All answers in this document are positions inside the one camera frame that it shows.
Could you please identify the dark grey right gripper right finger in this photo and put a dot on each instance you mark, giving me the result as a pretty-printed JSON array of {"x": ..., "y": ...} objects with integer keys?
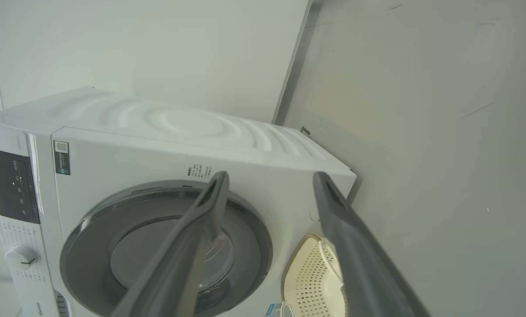
[{"x": 364, "y": 268}]

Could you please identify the round glass washer door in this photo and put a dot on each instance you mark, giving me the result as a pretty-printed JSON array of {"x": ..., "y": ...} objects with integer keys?
[{"x": 95, "y": 251}]

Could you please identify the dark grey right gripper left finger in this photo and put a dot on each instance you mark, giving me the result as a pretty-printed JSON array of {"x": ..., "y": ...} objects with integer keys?
[{"x": 179, "y": 268}]

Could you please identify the blue energy label sticker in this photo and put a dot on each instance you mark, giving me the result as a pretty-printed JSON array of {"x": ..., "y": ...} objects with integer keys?
[{"x": 273, "y": 310}]

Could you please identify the white front-load washing machine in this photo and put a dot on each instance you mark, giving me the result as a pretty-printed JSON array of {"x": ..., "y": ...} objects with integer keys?
[{"x": 135, "y": 149}]

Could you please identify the black QR code sticker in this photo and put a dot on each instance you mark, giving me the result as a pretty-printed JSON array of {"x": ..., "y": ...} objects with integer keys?
[{"x": 62, "y": 157}]

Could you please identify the white washing machine dial knob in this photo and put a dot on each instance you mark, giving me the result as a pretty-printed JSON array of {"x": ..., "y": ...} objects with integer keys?
[{"x": 20, "y": 257}]

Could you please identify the cream perforated laundry basket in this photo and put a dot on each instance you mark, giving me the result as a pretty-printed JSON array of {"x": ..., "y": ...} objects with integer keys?
[{"x": 309, "y": 281}]

